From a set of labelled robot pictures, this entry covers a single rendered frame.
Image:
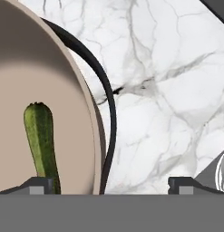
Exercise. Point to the green squash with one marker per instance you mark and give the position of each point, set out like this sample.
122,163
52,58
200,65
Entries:
40,136

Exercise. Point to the beige pot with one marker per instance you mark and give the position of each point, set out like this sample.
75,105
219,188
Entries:
31,90

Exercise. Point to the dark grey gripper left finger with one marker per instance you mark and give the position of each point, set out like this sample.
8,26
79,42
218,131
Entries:
37,185

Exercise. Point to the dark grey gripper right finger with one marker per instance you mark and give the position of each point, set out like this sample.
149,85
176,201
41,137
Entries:
183,185

